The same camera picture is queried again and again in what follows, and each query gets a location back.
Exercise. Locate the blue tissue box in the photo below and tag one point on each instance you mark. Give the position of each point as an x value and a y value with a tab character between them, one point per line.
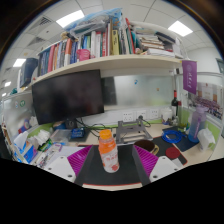
25	150

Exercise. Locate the crumpled white tissue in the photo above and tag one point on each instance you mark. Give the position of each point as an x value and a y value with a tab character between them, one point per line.
205	138

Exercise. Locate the grey metal laptop stand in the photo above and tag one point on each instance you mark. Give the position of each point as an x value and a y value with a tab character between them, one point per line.
131	131

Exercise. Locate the small white jar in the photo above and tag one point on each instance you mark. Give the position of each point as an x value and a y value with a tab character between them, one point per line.
166	115

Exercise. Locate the clear plastic box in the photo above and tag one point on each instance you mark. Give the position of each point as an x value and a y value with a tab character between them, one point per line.
60	136

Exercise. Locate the purple hanging banner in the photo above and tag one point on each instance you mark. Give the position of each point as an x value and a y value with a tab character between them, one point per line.
189	76

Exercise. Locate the dark wine bottle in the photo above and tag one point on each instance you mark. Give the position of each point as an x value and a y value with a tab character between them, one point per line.
174	105

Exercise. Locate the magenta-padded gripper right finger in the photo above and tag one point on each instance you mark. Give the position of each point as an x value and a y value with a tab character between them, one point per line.
165	166

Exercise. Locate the drinking glass with green liquid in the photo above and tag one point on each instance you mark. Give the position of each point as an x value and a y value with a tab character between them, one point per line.
182	120

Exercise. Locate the small blue electronics box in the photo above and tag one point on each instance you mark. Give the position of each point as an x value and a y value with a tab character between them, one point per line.
77	133

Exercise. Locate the orange drink bottle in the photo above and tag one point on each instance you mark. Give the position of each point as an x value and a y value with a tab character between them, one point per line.
108	153

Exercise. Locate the wooden shelf with books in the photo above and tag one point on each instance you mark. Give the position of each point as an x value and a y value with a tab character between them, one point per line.
110	65

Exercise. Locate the dark blue mat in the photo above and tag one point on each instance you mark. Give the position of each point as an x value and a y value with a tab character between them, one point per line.
186	141

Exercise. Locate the group photo poster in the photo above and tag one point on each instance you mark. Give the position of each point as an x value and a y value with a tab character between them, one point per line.
210	100

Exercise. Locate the black computer monitor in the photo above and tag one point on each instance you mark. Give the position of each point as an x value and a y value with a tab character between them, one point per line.
66	96

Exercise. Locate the white paper sheet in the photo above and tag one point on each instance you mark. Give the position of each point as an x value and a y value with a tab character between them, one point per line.
68	151
180	161

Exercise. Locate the black red-edged desk mat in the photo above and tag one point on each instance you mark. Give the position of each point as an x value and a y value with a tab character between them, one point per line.
125	166

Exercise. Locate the white wall socket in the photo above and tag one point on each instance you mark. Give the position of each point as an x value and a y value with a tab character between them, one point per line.
144	113
127	116
154	113

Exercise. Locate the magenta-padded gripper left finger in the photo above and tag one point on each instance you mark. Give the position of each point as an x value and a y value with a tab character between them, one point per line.
58	166

